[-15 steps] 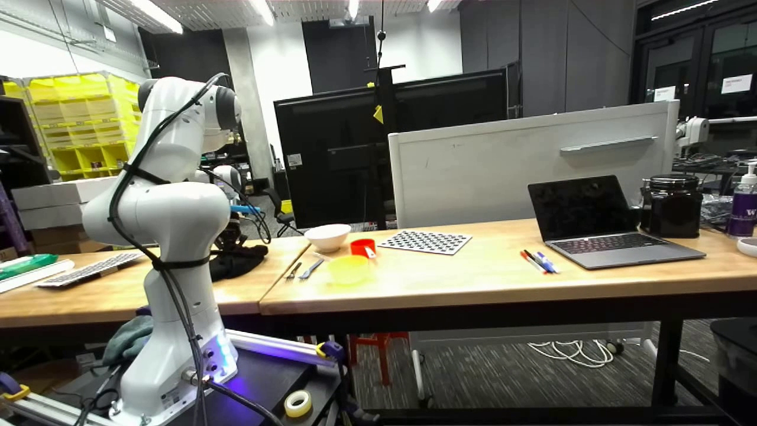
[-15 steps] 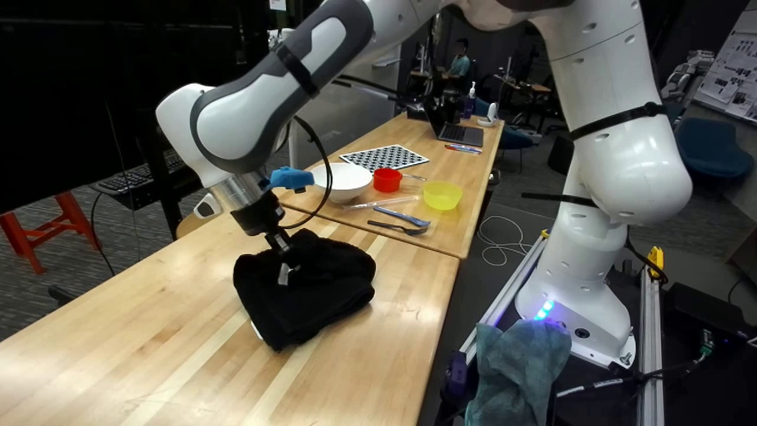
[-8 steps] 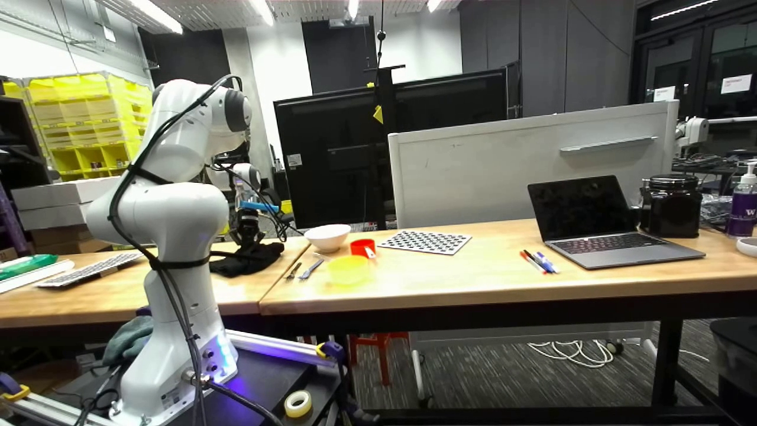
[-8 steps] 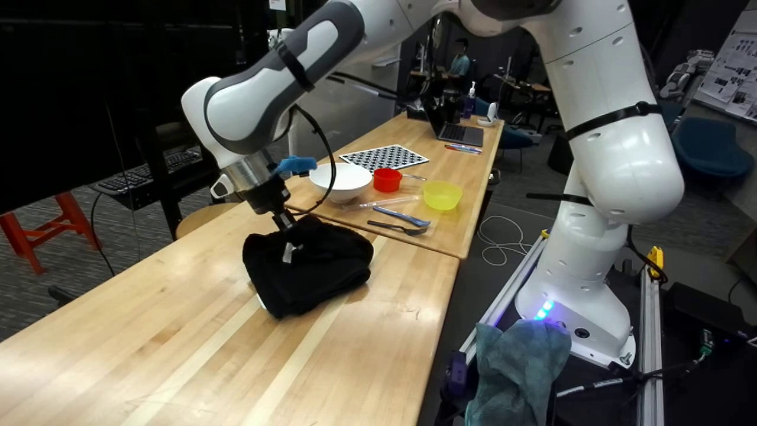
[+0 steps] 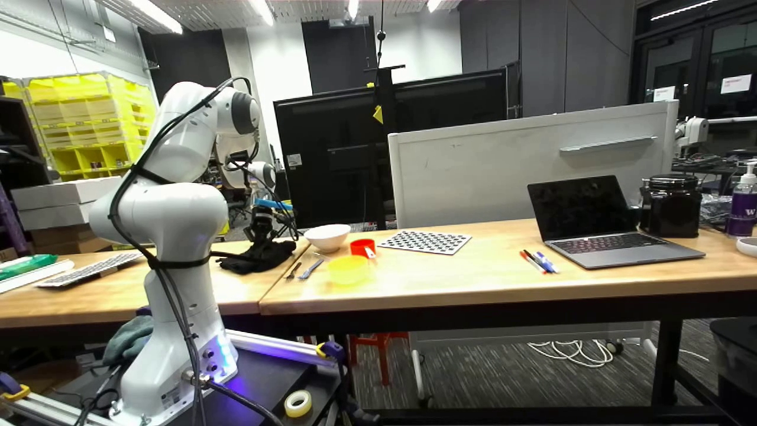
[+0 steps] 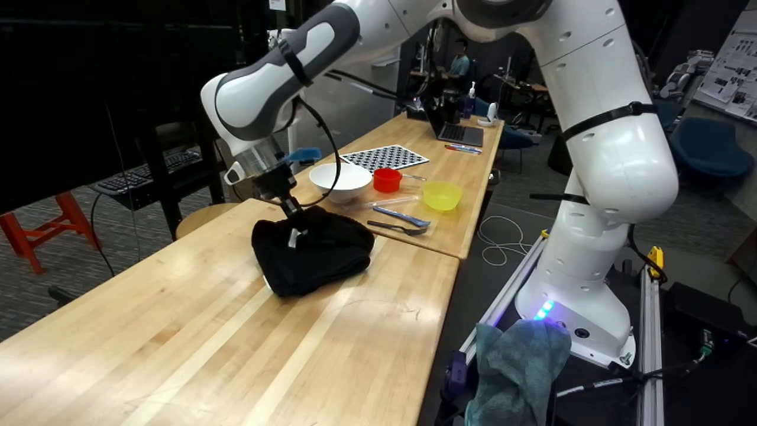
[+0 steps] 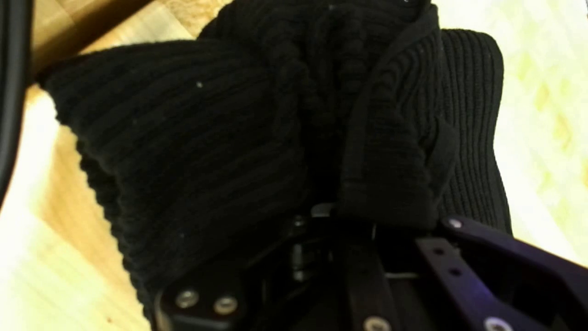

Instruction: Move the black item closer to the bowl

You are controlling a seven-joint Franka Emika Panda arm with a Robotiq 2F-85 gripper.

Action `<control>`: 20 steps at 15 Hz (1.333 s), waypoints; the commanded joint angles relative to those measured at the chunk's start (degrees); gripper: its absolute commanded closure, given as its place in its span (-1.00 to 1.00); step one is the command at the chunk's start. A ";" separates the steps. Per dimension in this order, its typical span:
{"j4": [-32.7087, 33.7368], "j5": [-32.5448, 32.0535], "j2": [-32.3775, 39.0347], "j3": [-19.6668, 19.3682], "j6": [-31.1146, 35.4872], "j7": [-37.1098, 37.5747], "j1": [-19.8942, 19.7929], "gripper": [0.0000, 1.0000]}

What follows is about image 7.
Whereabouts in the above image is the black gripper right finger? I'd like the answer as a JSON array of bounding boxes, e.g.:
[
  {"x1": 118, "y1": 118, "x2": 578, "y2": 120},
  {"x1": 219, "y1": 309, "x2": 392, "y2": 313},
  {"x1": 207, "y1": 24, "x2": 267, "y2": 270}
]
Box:
[{"x1": 414, "y1": 213, "x2": 588, "y2": 331}]

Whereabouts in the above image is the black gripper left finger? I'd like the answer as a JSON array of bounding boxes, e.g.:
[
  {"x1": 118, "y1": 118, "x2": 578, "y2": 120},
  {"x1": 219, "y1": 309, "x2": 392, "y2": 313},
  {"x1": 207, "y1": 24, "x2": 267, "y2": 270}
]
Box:
[{"x1": 152, "y1": 269, "x2": 260, "y2": 331}]

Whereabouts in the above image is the black knitted cloth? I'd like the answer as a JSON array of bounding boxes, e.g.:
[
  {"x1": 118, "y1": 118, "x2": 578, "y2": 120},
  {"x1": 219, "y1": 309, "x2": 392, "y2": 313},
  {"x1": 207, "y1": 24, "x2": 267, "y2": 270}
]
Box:
[{"x1": 39, "y1": 0, "x2": 515, "y2": 320}]

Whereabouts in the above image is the black cable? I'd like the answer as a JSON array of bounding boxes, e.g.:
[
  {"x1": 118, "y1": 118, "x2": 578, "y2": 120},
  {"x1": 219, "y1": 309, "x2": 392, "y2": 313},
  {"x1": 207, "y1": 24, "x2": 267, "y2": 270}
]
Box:
[{"x1": 0, "y1": 0, "x2": 34, "y2": 204}]

